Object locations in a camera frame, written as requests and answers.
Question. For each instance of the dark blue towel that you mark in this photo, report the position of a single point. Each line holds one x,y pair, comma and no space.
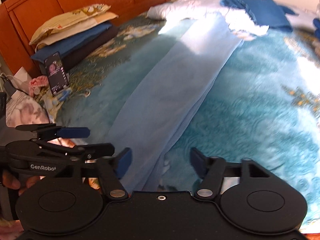
264,12

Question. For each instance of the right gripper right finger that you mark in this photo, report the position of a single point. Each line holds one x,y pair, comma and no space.
216,173

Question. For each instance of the pink floral cloth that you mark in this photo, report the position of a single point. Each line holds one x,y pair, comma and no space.
36,84

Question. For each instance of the grey floral pillow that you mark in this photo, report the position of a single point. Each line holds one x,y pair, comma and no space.
22,109

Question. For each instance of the cream pillow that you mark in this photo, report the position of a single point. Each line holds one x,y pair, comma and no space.
75,29

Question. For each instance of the orange wooden headboard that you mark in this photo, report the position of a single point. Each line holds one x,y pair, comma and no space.
21,18

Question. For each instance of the black charger with cable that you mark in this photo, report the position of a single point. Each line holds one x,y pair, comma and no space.
9,87

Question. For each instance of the folded blue towel stack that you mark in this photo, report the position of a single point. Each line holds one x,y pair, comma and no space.
316,23

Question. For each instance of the dark brown folded blanket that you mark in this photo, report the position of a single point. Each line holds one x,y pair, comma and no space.
76,56

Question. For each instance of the light blue towel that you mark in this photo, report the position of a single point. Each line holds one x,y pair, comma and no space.
161,107

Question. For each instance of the black smartphone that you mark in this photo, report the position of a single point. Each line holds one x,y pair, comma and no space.
57,77

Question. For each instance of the yellow patterned pillow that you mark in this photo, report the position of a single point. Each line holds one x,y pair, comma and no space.
68,19

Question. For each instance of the white floral quilt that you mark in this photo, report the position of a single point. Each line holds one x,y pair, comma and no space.
199,9

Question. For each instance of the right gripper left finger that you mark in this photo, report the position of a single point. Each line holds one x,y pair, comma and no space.
109,170

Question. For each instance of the left hand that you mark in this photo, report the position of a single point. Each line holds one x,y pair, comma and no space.
10,181

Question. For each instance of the white crumpled cloth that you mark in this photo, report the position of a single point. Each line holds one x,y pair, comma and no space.
241,25

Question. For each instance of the teal floral bedspread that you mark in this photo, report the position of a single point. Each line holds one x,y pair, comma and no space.
263,105

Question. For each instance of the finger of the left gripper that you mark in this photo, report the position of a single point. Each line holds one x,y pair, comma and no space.
73,133

